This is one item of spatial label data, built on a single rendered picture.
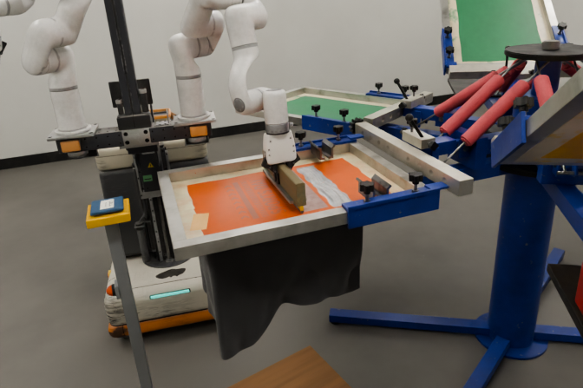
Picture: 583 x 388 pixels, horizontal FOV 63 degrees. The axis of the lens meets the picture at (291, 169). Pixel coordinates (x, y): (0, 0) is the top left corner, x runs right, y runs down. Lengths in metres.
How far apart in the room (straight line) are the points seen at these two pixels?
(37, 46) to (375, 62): 4.69
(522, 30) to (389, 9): 3.20
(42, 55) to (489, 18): 2.29
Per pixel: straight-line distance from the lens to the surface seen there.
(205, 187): 1.69
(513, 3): 3.15
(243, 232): 1.29
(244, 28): 1.52
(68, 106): 1.86
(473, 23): 2.98
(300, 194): 1.41
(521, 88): 1.87
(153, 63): 5.24
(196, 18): 1.70
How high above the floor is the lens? 1.60
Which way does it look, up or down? 22 degrees down
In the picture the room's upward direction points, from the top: 3 degrees counter-clockwise
